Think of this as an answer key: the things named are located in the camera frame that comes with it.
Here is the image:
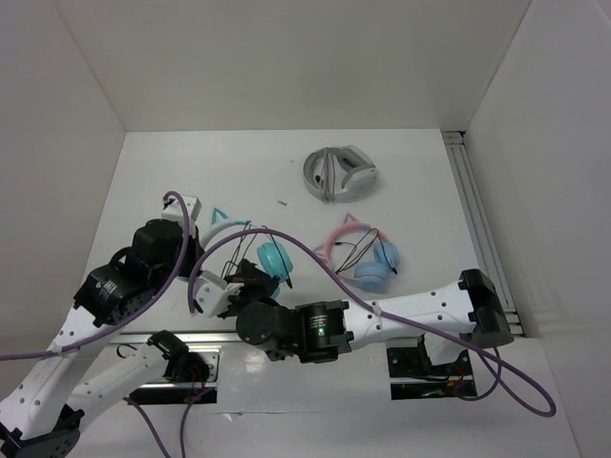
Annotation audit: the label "teal cat-ear headphones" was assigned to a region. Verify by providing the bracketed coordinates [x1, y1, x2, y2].
[200, 207, 293, 288]

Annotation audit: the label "black audio cable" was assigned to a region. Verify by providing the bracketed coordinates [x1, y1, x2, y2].
[221, 223, 295, 287]

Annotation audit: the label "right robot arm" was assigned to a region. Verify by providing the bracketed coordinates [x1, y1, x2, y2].
[229, 269, 514, 364]

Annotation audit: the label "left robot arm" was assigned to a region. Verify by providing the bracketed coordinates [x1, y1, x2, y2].
[1, 219, 209, 457]

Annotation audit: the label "pink blue cat-ear headphones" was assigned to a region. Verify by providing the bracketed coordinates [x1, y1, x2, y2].
[314, 213, 400, 293]

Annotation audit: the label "grey white folded headphones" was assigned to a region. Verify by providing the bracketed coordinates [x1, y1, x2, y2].
[303, 145, 379, 203]

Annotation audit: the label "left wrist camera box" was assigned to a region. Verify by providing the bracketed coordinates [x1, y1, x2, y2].
[160, 191, 201, 239]

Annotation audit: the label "aluminium rail front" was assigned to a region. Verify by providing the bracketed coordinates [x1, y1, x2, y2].
[107, 326, 426, 348]

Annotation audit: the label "aluminium rail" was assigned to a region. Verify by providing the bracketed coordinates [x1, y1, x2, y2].
[107, 326, 426, 348]
[441, 131, 524, 337]

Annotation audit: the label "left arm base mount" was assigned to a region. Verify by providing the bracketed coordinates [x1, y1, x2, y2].
[128, 345, 221, 406]

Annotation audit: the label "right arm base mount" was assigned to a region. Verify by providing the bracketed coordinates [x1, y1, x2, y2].
[387, 343, 478, 401]

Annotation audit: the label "aluminium rail right side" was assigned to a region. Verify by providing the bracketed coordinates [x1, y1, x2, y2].
[441, 131, 524, 337]

